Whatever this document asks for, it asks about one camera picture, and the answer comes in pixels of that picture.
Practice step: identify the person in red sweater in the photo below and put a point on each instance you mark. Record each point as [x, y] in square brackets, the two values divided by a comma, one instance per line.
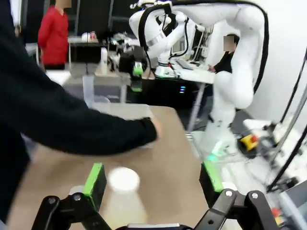
[54, 36]

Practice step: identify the person in black sweater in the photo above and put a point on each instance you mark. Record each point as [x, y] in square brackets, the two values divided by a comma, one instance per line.
[24, 83]

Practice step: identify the person's right hand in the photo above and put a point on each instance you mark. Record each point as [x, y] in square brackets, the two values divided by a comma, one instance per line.
[158, 130]

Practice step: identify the yellow emergency stop button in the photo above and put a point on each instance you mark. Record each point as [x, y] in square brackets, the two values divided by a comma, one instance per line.
[249, 142]
[277, 215]

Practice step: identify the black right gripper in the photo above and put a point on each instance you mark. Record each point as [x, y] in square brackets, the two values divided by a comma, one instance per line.
[126, 63]

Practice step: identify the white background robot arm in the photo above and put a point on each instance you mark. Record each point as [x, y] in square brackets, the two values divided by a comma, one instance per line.
[168, 48]

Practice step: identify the white office desk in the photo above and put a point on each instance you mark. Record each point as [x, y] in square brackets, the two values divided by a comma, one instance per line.
[196, 75]

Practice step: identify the white perforated plastic basket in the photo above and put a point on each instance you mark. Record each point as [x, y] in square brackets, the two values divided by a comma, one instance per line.
[124, 111]

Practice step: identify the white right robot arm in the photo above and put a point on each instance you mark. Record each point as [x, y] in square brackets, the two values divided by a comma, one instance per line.
[239, 72]

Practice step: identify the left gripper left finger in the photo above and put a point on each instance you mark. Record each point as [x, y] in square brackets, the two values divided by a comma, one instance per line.
[94, 184]

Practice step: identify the seated person in black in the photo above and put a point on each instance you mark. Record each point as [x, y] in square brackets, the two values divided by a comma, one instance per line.
[225, 62]

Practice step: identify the person's right forearm black sleeve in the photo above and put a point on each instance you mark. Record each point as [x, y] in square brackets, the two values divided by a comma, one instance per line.
[108, 131]

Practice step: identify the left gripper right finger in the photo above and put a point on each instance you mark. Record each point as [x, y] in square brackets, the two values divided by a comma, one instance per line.
[211, 182]

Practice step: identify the clear plastic graduated cylinder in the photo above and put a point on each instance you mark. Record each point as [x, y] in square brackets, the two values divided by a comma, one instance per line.
[88, 91]

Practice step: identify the black computer tower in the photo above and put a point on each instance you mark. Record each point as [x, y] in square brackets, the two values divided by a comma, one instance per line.
[168, 93]

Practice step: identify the translucent plastic Erlenmeyer flask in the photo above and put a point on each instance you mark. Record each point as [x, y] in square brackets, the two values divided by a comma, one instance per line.
[124, 208]

